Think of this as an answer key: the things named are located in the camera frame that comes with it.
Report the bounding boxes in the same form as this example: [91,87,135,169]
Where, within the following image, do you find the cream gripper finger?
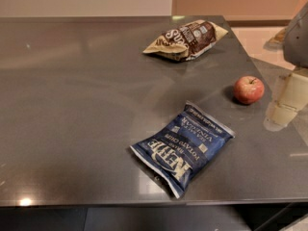
[264,68,308,132]

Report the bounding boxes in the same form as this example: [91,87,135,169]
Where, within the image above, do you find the brown chip bag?
[143,20,228,62]

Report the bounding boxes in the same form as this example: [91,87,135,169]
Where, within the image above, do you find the blue kettle chip bag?
[130,101,235,198]

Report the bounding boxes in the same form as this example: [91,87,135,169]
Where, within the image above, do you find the red apple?
[233,76,265,105]

